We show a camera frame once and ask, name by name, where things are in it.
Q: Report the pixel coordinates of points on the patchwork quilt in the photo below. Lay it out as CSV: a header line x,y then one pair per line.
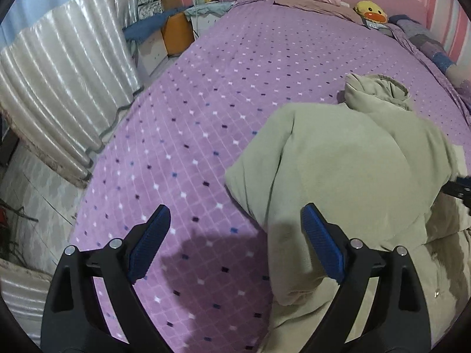
x,y
427,40

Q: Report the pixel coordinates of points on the silver pleated curtain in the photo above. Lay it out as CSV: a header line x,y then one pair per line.
x,y
22,301
66,81

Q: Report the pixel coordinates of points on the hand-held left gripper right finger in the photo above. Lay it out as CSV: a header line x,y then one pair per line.
x,y
323,242

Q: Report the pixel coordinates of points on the brown pillow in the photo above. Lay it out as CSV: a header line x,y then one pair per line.
x,y
316,7

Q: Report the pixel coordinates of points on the orange box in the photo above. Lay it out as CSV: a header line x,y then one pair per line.
x,y
178,35

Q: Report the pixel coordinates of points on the white nightstand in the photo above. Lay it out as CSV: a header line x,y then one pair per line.
x,y
209,14

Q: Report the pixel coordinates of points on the floral printed bag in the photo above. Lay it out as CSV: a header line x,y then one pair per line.
x,y
149,3

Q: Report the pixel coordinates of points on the dark printed cushion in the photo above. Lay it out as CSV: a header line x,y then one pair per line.
x,y
379,25

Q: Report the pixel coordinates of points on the purple checked bed sheet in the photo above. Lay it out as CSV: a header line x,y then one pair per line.
x,y
220,99

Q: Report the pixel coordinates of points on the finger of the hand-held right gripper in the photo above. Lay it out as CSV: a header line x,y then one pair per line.
x,y
460,188

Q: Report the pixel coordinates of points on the beige padded vest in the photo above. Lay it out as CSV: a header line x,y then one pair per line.
x,y
349,161

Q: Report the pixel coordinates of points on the yellow duck plush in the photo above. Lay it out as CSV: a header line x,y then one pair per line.
x,y
369,10

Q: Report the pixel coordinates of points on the blue cloth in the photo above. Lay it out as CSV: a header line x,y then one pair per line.
x,y
147,25

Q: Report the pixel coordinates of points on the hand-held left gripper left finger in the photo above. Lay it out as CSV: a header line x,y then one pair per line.
x,y
149,242

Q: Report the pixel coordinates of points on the white low cabinet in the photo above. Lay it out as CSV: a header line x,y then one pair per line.
x,y
152,53

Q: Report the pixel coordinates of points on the dark dry branches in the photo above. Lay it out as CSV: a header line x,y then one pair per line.
x,y
16,215

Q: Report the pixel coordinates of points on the pale blue curtain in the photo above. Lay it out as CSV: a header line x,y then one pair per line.
x,y
44,3

